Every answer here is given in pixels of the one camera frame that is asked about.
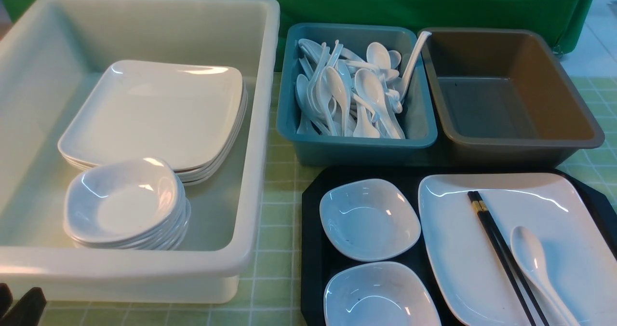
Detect teal plastic bin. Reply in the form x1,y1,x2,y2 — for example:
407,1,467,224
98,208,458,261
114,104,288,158
276,23,438,166

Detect white soup spoon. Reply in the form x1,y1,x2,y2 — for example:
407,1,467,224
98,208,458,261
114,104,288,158
510,226,580,326

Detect pile of white spoons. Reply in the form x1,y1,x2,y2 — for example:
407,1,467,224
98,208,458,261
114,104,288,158
295,38,406,139

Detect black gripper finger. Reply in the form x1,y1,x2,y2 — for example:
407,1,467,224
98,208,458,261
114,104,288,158
0,288,47,326

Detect green checkered tablecloth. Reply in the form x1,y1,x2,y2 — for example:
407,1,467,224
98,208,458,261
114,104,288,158
40,76,616,326

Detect white small bowl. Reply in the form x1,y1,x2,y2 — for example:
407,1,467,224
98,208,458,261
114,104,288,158
322,261,441,326
319,178,421,262

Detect white square rice plate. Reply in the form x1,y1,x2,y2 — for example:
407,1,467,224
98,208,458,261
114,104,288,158
418,173,617,326

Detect black chopstick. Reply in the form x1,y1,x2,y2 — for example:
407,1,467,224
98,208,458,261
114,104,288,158
475,190,549,326
468,190,536,326

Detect white ladle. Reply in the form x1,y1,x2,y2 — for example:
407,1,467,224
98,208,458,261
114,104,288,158
397,31,432,104

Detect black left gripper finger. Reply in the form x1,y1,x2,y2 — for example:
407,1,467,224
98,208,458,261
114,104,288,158
0,284,13,319

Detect stack of white small bowls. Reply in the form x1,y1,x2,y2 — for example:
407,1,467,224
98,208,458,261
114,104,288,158
63,157,192,250

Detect black serving tray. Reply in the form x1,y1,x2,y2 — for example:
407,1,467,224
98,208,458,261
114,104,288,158
300,166,616,326

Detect stack of white square plates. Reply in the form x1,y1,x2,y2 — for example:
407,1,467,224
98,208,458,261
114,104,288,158
57,60,248,186

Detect brown plastic bin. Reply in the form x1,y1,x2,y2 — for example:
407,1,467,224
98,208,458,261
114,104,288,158
422,27,604,167

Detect large white plastic tub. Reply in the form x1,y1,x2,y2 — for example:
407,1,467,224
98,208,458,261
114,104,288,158
1,0,280,303

